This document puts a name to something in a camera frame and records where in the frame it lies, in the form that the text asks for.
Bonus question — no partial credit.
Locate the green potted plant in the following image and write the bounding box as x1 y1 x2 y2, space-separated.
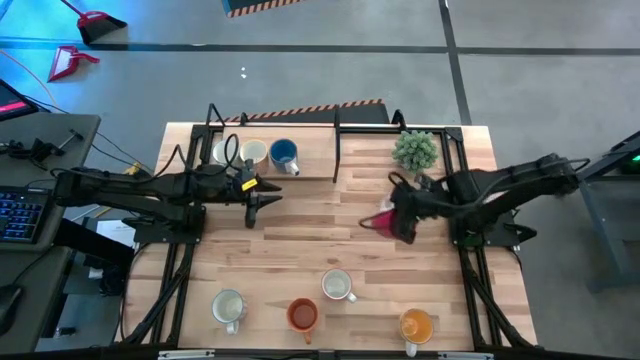
391 129 440 175

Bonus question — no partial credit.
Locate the yellow mug white handle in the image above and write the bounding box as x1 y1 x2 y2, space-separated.
397 307 435 358

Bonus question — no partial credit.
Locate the backlit black keyboard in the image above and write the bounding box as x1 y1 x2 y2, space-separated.
0 185 56 246

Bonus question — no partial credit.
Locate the black tool on desk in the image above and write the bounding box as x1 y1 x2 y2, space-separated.
0 128 85 162

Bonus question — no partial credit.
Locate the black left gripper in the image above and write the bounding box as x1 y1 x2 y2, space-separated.
214 158 284 230

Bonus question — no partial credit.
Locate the red dustpan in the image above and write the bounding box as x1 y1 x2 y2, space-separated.
47 45 101 84

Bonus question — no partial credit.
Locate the blue mug white handle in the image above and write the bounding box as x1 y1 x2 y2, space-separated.
268 138 302 177

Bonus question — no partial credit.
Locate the orange faceted mug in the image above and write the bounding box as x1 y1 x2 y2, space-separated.
285 297 320 345

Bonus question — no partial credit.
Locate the plain white mug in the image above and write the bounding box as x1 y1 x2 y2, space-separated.
211 288 249 335

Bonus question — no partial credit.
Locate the black hazard-striped ramp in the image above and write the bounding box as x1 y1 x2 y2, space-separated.
219 98 391 125
220 0 306 19

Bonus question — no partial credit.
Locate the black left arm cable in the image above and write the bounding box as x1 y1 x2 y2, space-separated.
167 132 242 176

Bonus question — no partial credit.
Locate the silver metal bracket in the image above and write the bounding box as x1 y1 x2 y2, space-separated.
438 351 494 360
157 349 216 360

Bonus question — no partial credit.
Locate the red and black broom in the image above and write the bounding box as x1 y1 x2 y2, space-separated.
59 0 129 45

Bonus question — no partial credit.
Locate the white paper sheet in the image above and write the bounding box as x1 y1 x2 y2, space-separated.
95 219 137 249

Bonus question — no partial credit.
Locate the grey diamond pattern mug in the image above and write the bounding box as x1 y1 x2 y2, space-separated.
320 267 358 304

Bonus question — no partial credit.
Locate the black desk crossbar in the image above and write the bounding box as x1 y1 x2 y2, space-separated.
52 218 136 266

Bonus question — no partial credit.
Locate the grey side desk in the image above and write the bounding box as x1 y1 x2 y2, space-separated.
0 113 102 354

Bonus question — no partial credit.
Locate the white mug yellow rim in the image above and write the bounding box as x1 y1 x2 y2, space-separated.
238 138 270 175

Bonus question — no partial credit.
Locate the raised wooden shelf board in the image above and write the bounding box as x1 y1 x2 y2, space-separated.
215 124 337 181

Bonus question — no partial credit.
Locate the black computer mouse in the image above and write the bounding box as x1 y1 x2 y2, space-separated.
0 283 24 337

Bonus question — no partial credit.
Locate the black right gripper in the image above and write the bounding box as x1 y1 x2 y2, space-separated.
358 174 451 245

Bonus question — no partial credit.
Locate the black screen pink display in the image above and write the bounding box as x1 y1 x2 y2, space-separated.
0 78 40 123

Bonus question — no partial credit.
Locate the red mug white handle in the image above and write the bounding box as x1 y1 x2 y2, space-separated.
358 197 407 244

